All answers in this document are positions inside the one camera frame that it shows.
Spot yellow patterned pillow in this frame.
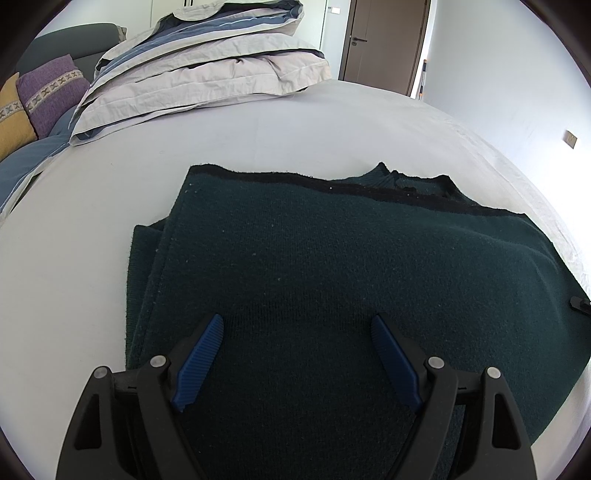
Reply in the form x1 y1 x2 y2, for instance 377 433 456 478
0 73 38 163

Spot grey upholstered headboard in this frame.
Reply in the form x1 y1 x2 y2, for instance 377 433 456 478
14 23 128 78

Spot folded grey blue duvet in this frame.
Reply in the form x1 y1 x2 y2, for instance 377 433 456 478
69 0 334 147

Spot purple patterned pillow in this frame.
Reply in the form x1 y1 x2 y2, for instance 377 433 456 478
16 54 91 139

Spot dark green sweater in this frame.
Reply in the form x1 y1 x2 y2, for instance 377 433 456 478
124 161 591 480

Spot brown door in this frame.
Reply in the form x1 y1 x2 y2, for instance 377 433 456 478
338 0 433 97

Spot bed with white sheet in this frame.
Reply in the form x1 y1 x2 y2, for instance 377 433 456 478
0 76 591 467

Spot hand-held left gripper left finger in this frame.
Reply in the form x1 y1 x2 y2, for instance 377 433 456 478
55 314 225 480

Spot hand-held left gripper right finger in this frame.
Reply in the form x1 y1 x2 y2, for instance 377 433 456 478
370 314 539 480

